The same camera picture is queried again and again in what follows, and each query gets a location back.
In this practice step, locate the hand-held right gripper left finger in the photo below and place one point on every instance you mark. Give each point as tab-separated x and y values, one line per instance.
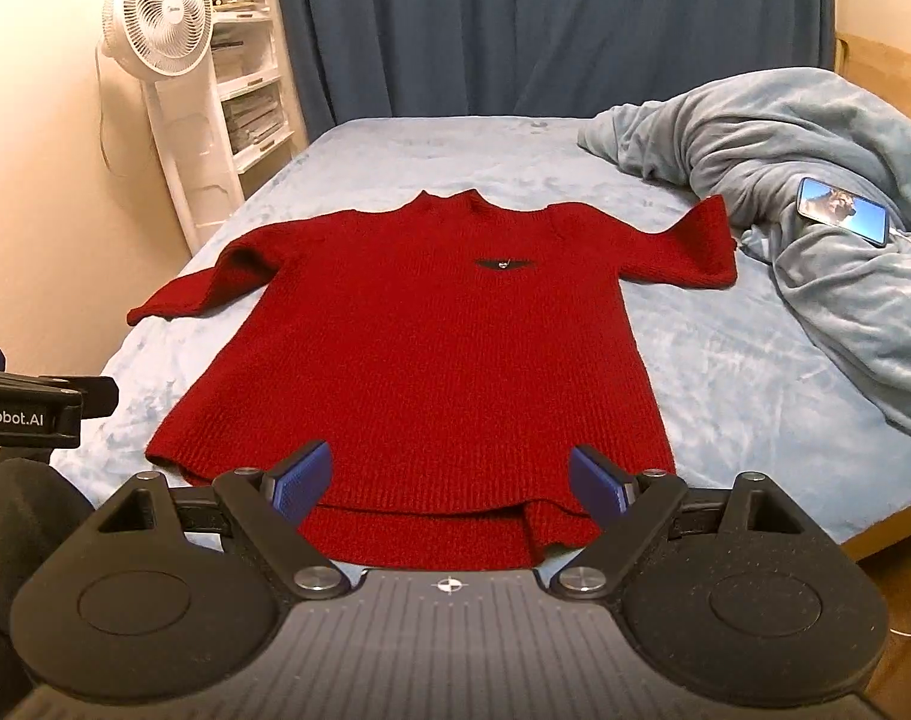
303	486

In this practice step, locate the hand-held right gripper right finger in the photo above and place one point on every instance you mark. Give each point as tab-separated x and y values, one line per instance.
596	487

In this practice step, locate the red knit sweater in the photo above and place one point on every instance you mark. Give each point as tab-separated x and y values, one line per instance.
425	360

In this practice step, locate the light blue bed sheet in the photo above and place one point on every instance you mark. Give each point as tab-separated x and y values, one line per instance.
740	390

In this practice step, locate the grey-blue fleece blanket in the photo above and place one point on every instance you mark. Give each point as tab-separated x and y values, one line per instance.
837	292

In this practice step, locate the smartphone with lit screen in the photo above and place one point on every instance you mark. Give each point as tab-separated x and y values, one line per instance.
841	210

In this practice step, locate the white plastic drawer shelf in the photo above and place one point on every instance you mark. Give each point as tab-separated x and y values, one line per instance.
256	97

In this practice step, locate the white standing fan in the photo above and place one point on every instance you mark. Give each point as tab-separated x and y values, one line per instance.
172	22

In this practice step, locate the dark blue curtain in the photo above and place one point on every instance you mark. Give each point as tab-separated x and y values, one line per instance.
545	22

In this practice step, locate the wooden bed frame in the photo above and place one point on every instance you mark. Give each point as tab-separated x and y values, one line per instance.
879	60

